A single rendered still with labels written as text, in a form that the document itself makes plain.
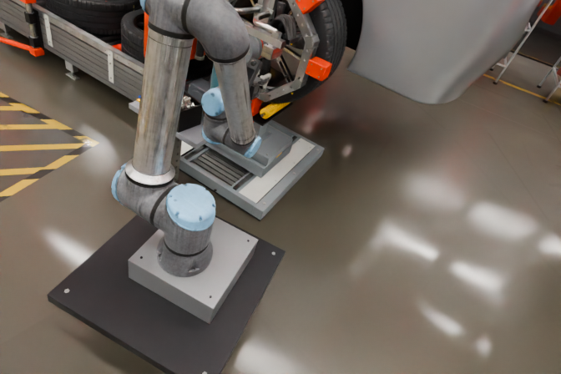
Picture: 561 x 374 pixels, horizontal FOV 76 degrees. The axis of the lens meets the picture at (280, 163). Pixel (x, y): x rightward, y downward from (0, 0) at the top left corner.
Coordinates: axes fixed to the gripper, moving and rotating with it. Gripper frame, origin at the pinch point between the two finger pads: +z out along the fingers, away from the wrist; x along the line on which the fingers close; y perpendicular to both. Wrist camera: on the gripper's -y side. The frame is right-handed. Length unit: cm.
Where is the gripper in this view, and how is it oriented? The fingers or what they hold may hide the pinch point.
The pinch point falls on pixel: (265, 72)
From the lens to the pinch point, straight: 158.9
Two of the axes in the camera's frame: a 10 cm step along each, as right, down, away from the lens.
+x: 8.3, 4.8, -2.6
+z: 4.9, -4.5, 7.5
